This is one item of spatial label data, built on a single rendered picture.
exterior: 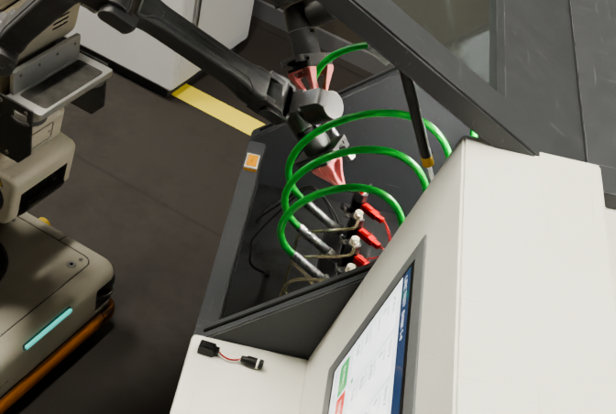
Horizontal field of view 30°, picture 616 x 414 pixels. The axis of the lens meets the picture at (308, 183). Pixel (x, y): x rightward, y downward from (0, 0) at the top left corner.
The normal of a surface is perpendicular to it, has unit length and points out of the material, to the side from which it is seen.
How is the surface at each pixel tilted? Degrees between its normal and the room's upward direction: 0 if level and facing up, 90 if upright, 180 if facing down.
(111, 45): 90
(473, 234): 0
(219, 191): 0
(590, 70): 0
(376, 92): 90
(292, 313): 90
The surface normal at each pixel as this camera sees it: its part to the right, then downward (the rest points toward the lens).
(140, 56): -0.51, 0.47
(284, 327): -0.13, 0.61
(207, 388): 0.18, -0.76
